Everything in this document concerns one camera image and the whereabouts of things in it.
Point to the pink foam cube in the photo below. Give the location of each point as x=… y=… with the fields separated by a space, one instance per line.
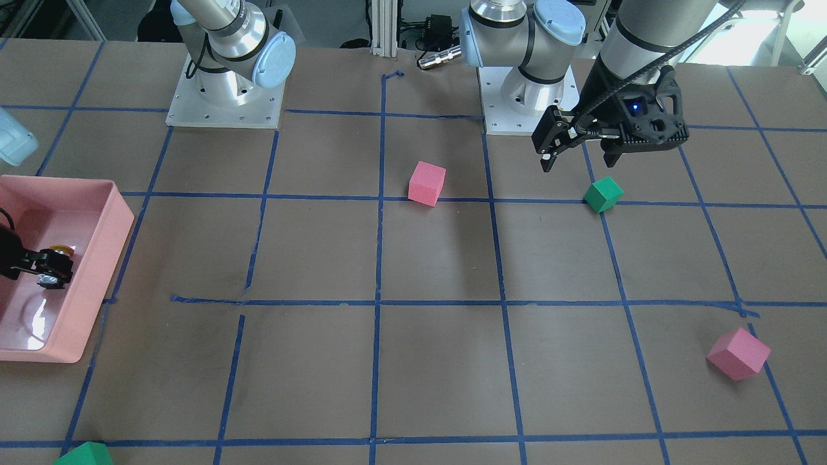
x=426 y=183
x=739 y=354

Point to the aluminium profile post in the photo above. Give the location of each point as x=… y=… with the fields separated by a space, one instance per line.
x=384 y=25

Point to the pink foam cube far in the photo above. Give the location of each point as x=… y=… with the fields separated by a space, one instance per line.
x=739 y=354

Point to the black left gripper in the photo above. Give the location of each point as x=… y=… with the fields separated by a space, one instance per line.
x=605 y=97

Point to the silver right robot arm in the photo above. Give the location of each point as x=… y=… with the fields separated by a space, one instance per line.
x=241 y=60

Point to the yellow push button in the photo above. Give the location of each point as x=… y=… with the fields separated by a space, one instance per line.
x=55 y=267

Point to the silver cylinder connector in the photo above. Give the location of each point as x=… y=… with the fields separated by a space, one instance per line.
x=439 y=58

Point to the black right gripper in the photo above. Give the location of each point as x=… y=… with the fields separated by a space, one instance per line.
x=14 y=255

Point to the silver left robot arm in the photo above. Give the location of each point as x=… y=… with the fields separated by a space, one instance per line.
x=644 y=37

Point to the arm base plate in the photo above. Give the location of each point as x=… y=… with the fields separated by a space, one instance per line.
x=513 y=105
x=223 y=101

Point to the pink plastic bin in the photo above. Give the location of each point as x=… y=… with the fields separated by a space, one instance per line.
x=61 y=241

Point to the black power adapter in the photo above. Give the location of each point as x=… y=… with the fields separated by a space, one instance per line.
x=438 y=31

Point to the green foam cube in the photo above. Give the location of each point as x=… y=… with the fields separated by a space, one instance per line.
x=603 y=194
x=91 y=453

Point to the green foam cube near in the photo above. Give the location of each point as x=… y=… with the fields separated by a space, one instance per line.
x=91 y=453

